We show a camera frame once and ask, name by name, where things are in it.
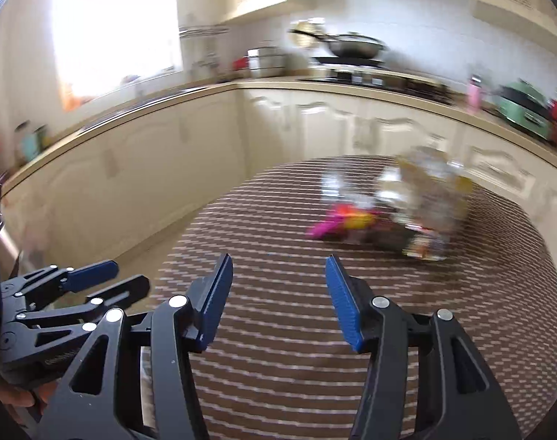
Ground black glass gas stove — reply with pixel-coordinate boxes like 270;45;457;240
299;66;449;102

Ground cream base cabinets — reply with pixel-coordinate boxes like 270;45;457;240
0;76;557;280

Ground dark snack packet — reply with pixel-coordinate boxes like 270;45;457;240
365;220;449;262

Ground cream perforated round plate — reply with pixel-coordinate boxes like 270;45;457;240
290;18;327;49

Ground clear plastic wrapper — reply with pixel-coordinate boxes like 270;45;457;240
322;169;353;202

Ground stainless steel steamer pot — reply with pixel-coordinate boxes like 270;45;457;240
248;46;288;78

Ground orange bottle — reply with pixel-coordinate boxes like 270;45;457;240
61;82;82;113

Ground pink utensil holder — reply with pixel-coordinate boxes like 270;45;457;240
466;76;485;113

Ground pink and orange toy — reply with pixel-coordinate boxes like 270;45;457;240
308;206;353;240

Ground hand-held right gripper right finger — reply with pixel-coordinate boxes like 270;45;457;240
325;254;524;440

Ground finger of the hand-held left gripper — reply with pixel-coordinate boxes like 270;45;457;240
15;275;151;336
1;260;120;305

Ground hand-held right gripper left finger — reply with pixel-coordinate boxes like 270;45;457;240
31;253;234;440

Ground person's left hand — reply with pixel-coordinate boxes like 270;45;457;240
0;379;59;415

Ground yellow wrapper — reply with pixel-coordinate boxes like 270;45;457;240
343;206;380;232

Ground wok with lid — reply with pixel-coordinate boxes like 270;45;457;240
290;27;389;60

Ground green electric multi cooker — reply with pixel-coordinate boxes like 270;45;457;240
494;80;554;140

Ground black induction cooker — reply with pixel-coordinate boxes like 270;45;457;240
310;55;385;67

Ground kitchen window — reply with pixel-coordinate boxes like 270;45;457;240
54;0;183;102

